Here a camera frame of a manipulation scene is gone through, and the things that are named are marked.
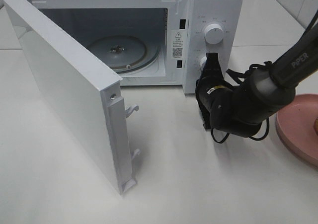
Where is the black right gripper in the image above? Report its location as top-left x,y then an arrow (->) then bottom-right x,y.
195,53 -> 234,130

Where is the upper white microwave knob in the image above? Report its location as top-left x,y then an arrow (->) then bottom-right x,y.
204,23 -> 224,45

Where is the burger with lettuce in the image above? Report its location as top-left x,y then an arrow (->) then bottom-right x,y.
314,118 -> 318,133

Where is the white microwave oven body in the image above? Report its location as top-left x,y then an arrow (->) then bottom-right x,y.
27,0 -> 242,93

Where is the white microwave door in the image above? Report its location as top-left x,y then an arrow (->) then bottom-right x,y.
3,0 -> 140,194

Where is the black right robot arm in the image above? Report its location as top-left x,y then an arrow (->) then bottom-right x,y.
195,15 -> 318,144

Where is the pink round plate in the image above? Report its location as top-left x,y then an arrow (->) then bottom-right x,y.
275,93 -> 318,167

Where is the lower white microwave knob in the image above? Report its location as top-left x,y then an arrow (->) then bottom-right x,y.
199,56 -> 207,73

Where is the white microwave knob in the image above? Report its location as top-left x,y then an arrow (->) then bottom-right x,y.
199,56 -> 207,73
204,23 -> 224,45

